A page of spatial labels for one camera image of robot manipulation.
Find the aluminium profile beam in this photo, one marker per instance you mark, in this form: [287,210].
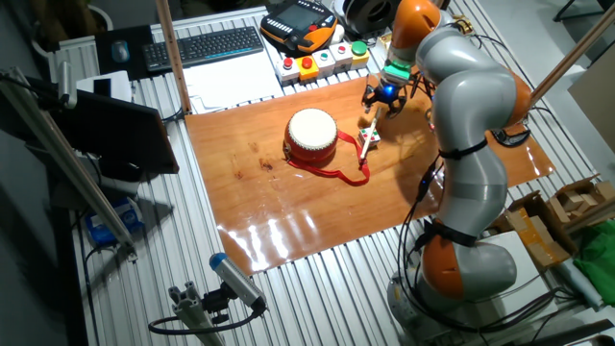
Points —
[67,163]

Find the silver metal post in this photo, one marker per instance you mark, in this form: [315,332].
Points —
[66,84]

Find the wood grain table mat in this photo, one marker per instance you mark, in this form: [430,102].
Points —
[288,216]

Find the black monitor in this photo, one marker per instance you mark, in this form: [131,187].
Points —
[115,130]

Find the brown cardboard sheet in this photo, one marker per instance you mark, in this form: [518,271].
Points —
[596,101]

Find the white flat box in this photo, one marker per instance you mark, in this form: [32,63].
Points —
[528,283]

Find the white box red mushroom button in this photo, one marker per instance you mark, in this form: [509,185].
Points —
[287,72]

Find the white box device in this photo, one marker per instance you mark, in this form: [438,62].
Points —
[113,86]

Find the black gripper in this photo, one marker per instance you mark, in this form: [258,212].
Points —
[389,92]

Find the aluminium camera bracket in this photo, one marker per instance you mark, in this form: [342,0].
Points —
[192,312]

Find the black chair base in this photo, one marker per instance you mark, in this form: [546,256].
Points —
[564,9]

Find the green wrist adapter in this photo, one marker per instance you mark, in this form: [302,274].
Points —
[396,73]

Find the black orange teach pendant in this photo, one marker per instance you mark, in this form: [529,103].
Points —
[298,24]

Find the grey depth camera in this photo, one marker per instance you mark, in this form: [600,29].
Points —
[238,281]

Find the white paper roll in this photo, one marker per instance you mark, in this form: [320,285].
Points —
[579,283]

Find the wooden pole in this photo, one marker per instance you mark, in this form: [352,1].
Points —
[572,55]
[173,53]

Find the white box small green button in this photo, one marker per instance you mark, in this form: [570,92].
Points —
[324,62]

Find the white drumstick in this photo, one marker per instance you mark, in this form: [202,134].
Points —
[370,137]

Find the gold cardboard box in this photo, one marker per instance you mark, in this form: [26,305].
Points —
[383,43]

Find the black round spool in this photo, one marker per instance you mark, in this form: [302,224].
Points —
[370,14]

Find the white paper sheets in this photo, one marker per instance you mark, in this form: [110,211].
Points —
[230,81]

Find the yellow box red button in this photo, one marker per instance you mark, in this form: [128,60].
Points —
[307,69]

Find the brown cardboard box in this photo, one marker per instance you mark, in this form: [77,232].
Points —
[538,235]

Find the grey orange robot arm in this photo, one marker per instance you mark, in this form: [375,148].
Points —
[471,96]

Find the green cloth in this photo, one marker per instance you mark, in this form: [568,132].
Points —
[598,266]

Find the blue plastic packet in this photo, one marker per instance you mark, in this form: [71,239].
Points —
[113,223]

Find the red drum white skin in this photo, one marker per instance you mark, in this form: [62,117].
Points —
[312,132]

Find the white box small red button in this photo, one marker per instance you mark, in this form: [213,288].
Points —
[341,55]

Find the grey computer mouse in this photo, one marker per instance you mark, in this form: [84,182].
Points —
[120,50]

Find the rubik's cube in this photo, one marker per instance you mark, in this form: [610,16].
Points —
[373,139]

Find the black keyboard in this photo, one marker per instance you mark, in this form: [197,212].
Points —
[202,48]

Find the black mouse pad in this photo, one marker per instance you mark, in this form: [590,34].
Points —
[139,43]

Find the cardboard box with wooden blocks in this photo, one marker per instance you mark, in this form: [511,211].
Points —
[576,199]

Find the yellow box big green button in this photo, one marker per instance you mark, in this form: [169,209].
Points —
[359,50]

